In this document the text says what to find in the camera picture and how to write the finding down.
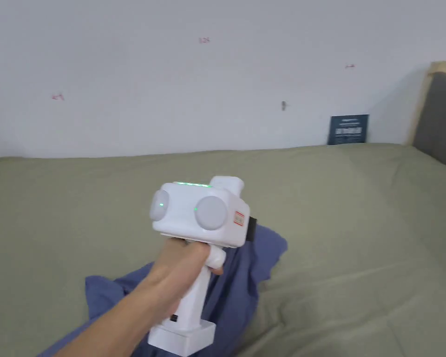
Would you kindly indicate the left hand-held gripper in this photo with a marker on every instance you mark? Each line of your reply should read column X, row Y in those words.
column 193, row 219

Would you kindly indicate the blue shirt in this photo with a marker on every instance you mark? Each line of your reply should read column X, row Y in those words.
column 245, row 267

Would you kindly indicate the person's left forearm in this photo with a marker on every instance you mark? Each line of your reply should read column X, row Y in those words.
column 111, row 319

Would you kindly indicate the person's left hand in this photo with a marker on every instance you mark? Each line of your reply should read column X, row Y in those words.
column 178, row 271

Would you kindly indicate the bed with pale green sheet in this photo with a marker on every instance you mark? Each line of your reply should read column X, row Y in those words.
column 59, row 208

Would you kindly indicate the dark blue printed card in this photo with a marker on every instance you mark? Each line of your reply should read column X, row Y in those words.
column 348, row 129

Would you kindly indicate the grey padded headboard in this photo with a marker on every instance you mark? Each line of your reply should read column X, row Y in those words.
column 440, row 119

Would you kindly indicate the light wooden bed post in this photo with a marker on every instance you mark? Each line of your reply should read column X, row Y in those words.
column 425, row 100

